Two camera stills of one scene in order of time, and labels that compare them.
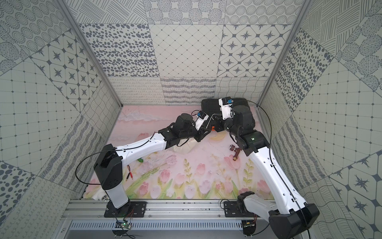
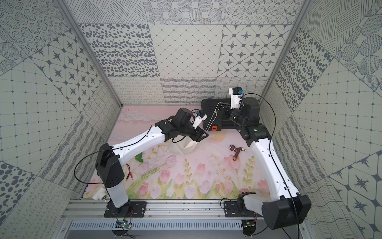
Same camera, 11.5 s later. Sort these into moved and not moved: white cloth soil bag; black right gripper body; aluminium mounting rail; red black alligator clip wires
Moved: black right gripper body
Not moved: red black alligator clip wires; white cloth soil bag; aluminium mounting rail
